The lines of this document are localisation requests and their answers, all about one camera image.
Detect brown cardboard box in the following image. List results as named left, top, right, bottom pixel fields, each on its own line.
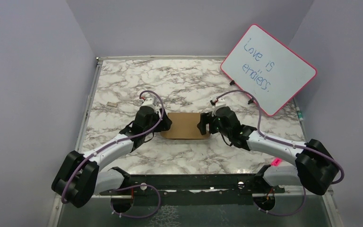
left=160, top=113, right=210, bottom=140

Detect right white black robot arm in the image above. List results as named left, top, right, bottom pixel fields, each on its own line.
left=197, top=106, right=338, bottom=195

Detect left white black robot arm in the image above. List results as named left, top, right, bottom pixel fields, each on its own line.
left=51, top=106, right=172, bottom=208

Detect pink marker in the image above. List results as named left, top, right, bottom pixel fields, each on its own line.
left=271, top=158, right=283, bottom=166

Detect pink framed whiteboard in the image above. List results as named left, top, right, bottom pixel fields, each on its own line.
left=220, top=24, right=317, bottom=116

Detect green capped marker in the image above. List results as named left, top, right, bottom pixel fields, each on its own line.
left=296, top=106, right=303, bottom=121

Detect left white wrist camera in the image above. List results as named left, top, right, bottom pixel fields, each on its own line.
left=141, top=97, right=157, bottom=109

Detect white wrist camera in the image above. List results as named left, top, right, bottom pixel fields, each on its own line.
left=210, top=97, right=227, bottom=116
left=141, top=97, right=157, bottom=109

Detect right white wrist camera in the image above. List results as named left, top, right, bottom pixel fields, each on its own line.
left=210, top=97, right=227, bottom=116

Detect aluminium table frame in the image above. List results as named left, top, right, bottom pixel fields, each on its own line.
left=47, top=55, right=345, bottom=227

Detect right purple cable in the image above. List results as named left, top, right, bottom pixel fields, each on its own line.
left=209, top=90, right=346, bottom=218

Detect purple cable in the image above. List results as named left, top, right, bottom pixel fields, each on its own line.
left=209, top=90, right=346, bottom=218
left=60, top=90, right=165, bottom=219

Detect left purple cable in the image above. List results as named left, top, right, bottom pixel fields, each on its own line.
left=60, top=90, right=165, bottom=219

